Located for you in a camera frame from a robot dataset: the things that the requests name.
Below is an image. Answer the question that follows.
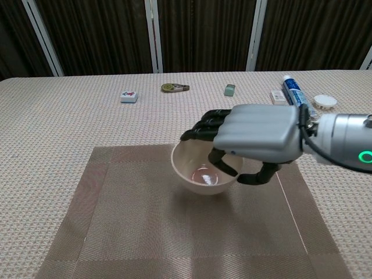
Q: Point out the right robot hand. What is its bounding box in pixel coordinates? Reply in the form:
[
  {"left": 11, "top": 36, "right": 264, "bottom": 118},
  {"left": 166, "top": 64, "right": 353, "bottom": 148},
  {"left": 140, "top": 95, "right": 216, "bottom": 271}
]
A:
[{"left": 179, "top": 103, "right": 306, "bottom": 186}]

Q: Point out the beige bowl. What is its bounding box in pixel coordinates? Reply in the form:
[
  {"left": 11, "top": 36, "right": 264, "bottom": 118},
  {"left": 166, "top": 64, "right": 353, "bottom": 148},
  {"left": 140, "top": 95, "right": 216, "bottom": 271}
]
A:
[{"left": 170, "top": 139, "right": 244, "bottom": 195}]

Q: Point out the brown woven placemat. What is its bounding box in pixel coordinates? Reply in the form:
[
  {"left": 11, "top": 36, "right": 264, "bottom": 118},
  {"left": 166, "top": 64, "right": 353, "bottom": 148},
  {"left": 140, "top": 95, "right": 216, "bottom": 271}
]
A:
[{"left": 34, "top": 144, "right": 354, "bottom": 279}]

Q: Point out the small white eraser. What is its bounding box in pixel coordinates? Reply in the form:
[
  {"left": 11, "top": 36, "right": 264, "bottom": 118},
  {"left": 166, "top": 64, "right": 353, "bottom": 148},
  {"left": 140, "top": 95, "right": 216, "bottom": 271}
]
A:
[{"left": 270, "top": 90, "right": 287, "bottom": 105}]

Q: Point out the blue white toothpaste tube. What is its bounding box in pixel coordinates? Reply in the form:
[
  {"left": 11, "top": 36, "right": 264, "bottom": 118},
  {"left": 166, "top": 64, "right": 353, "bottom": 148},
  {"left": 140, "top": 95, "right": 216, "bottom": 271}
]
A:
[{"left": 281, "top": 74, "right": 318, "bottom": 117}]

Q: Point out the round white lid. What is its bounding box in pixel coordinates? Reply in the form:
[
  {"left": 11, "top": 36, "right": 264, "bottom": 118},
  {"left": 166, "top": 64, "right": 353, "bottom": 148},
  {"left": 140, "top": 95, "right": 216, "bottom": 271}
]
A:
[{"left": 313, "top": 95, "right": 338, "bottom": 110}]

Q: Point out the olive correction tape dispenser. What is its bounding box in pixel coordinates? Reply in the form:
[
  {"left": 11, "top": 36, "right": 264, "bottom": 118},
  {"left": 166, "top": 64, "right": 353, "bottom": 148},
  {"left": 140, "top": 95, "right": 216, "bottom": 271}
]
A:
[{"left": 161, "top": 83, "right": 190, "bottom": 94}]

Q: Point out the white mahjong tile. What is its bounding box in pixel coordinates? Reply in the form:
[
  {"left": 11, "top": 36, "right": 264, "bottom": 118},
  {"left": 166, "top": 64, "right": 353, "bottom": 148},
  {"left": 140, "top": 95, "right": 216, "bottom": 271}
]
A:
[{"left": 120, "top": 90, "right": 139, "bottom": 104}]

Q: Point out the pink woven tablecloth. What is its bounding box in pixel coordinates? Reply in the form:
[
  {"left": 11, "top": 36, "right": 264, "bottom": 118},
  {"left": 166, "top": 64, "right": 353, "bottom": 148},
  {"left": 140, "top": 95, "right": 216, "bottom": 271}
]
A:
[{"left": 0, "top": 69, "right": 372, "bottom": 279}]

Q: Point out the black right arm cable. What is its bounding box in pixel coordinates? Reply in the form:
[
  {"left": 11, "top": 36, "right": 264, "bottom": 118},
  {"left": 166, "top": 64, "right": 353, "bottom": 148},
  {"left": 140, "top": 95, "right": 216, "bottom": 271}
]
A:
[{"left": 298, "top": 103, "right": 372, "bottom": 173}]

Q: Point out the white aluminium partition post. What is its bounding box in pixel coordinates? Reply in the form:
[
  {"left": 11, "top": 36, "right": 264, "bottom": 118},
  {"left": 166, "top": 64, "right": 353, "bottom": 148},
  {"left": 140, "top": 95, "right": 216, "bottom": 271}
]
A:
[
  {"left": 359, "top": 52, "right": 372, "bottom": 70},
  {"left": 245, "top": 0, "right": 269, "bottom": 71},
  {"left": 144, "top": 0, "right": 163, "bottom": 74},
  {"left": 22, "top": 0, "right": 65, "bottom": 77}
]

